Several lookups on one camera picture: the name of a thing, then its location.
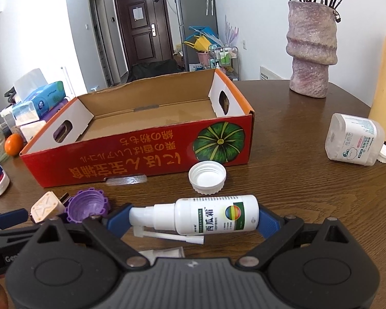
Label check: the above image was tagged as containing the purple gear lid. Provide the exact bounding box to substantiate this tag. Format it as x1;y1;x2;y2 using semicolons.
66;188;111;224

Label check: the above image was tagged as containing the beige cube adapter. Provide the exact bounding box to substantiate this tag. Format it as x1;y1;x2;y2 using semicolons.
30;191;70;223

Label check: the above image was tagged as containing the white spray bottle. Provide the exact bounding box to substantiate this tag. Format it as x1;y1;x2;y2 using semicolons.
129;195;260;245

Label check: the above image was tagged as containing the orange fruit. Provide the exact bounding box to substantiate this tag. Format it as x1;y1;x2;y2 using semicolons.
5;133;24;157

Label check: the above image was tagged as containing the white bottle cap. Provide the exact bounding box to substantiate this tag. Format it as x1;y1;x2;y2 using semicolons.
188;160;226;195

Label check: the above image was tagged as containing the purple tissue pack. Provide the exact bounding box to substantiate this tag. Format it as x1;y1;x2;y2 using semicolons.
20;98;68;142

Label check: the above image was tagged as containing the blue tissue pack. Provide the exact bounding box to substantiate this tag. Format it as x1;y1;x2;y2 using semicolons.
12;68;66;126

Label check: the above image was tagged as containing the white pill bottle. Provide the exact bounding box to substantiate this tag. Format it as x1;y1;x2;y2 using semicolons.
325;113;386;166

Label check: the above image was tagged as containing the red cardboard box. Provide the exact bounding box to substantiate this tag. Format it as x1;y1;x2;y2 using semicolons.
21;69;255;188

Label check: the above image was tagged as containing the pink textured vase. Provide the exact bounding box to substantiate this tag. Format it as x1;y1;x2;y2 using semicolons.
286;1;337;98

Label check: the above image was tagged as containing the dark brown door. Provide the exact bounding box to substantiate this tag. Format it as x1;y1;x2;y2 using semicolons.
114;0;173;68

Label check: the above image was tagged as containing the grey refrigerator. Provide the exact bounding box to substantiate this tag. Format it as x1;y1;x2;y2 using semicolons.
175;0;217;71

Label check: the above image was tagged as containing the metal wire rack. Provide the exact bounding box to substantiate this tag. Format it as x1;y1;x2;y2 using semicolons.
208;45;240;81

